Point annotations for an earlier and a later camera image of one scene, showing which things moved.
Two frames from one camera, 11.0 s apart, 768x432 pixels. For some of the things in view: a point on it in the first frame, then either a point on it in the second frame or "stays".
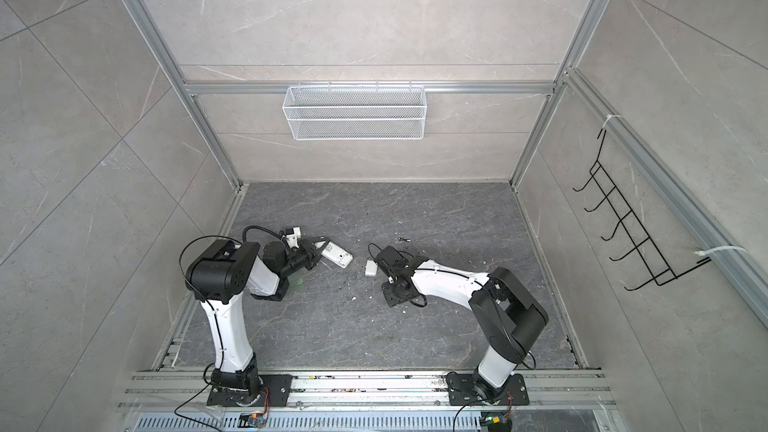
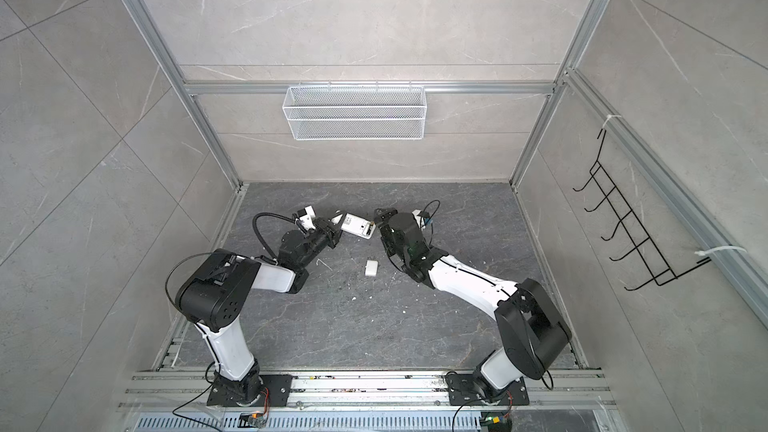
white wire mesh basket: [359, 112] stays
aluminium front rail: [590, 388] stays
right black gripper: [390, 299] to [386, 229]
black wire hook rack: [647, 249] stays
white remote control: [337, 255] to [358, 225]
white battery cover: [370, 268] stays
